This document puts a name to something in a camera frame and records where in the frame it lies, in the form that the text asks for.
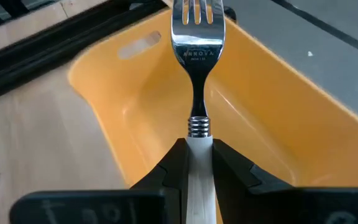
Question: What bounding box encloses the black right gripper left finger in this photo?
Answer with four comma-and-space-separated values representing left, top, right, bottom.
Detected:
9, 138, 190, 224

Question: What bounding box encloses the white-handled steel fork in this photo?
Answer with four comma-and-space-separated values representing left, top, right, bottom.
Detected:
170, 0, 226, 224

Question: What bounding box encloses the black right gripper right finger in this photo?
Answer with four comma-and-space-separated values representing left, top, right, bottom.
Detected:
212, 138, 358, 224

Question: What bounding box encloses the black table clamp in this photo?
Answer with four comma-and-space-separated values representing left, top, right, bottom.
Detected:
223, 5, 238, 23

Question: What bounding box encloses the black aluminium table frame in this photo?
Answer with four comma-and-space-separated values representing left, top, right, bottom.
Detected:
0, 0, 167, 105

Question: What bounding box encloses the yellow plastic bin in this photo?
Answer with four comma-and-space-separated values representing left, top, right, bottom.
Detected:
68, 5, 358, 224

